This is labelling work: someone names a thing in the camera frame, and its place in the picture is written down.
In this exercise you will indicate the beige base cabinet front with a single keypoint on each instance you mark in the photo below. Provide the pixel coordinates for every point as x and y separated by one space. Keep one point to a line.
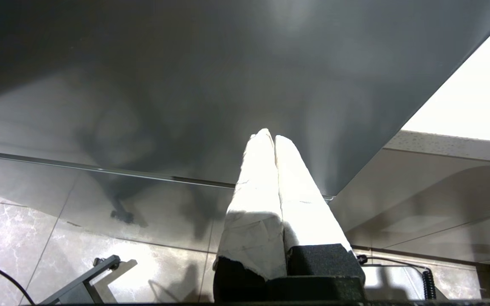
419 199

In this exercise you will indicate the grey metal stand leg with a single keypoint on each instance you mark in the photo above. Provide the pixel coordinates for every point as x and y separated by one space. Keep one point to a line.
81 287

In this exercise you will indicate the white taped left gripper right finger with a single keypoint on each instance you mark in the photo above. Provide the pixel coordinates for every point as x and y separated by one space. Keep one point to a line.
304 212

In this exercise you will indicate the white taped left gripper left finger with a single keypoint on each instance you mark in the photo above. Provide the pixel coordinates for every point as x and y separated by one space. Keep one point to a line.
253 221

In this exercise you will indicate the grey glossy cabinet door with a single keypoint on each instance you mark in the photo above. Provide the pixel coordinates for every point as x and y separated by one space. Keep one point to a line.
185 85

